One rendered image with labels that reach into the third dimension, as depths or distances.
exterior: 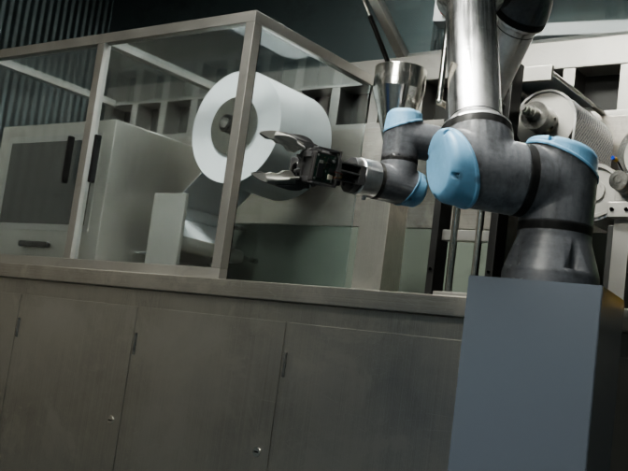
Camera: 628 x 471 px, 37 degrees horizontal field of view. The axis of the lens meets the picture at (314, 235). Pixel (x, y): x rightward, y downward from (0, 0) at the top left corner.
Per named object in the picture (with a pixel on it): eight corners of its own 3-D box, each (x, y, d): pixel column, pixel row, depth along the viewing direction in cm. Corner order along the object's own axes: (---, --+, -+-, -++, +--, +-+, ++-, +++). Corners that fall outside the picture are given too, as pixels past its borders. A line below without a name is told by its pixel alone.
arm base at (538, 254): (589, 285, 139) (594, 219, 140) (488, 278, 146) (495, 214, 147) (606, 297, 152) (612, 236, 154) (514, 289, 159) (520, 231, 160)
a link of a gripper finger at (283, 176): (261, 173, 176) (306, 167, 180) (249, 172, 181) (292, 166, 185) (262, 190, 177) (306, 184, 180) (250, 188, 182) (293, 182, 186)
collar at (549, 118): (519, 129, 212) (521, 101, 213) (530, 136, 217) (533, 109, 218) (546, 128, 208) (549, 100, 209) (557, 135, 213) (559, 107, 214)
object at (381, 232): (335, 298, 245) (362, 85, 252) (365, 305, 256) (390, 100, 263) (380, 302, 237) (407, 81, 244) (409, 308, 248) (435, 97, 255)
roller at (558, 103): (513, 152, 219) (519, 93, 221) (556, 177, 239) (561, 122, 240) (571, 151, 210) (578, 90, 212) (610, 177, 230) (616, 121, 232)
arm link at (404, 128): (432, 121, 200) (426, 172, 199) (380, 112, 198) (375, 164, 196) (445, 113, 193) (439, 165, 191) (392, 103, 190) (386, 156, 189)
